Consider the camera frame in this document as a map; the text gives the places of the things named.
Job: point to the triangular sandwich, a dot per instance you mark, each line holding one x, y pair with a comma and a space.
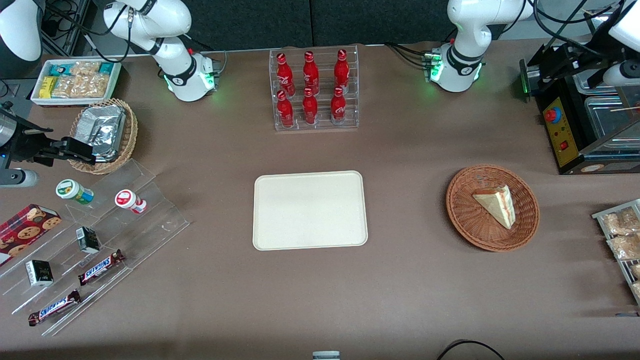
496, 205

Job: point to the green white lidded cup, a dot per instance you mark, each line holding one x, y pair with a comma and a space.
72, 191

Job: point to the clear bagged pastry packet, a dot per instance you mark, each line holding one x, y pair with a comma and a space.
620, 221
637, 289
636, 271
625, 247

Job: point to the clear rice cracker packet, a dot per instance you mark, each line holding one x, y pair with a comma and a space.
91, 86
85, 68
63, 87

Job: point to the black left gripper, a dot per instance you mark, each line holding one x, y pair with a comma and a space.
573, 56

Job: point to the red plaid cookie box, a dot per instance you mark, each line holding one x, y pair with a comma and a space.
25, 230

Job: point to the silver foil packet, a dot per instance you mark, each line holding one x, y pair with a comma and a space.
102, 130

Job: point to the light wicker basket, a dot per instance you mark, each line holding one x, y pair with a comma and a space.
127, 140

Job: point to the tray of packaged snacks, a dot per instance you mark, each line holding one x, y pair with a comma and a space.
625, 270

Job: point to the clear acrylic bottle rack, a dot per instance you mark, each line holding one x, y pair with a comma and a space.
320, 126

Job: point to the clear acrylic step stand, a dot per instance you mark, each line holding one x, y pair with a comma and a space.
150, 225

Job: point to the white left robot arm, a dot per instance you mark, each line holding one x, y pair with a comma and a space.
462, 50

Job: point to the cream plastic serving tray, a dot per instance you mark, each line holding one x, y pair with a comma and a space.
310, 210

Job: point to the grey cylindrical mount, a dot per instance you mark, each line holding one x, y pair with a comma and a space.
17, 178

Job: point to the teal snack packet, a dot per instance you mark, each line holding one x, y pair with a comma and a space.
60, 69
106, 68

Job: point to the yellow snack packet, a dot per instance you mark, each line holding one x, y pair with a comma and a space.
47, 87

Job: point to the brown round wicker basket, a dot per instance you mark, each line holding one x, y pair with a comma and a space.
480, 225

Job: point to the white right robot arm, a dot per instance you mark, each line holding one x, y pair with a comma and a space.
175, 60

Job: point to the red white lidded cup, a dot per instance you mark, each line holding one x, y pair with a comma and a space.
129, 200

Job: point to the steel food pan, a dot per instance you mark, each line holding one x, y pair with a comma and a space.
587, 87
607, 117

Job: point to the white rectangular snack tray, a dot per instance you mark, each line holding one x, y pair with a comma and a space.
37, 100

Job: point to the grey metal clamp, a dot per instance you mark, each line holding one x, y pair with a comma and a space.
326, 355

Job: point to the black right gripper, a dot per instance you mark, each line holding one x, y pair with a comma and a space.
21, 145

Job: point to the small black white carton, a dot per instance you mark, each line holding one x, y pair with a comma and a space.
39, 273

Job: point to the brown snickers bar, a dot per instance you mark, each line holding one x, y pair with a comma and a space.
54, 307
100, 267

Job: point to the black hot food display case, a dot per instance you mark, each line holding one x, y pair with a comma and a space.
565, 135

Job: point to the red cola bottle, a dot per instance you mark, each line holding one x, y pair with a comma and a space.
285, 75
310, 110
285, 112
310, 75
341, 72
338, 107

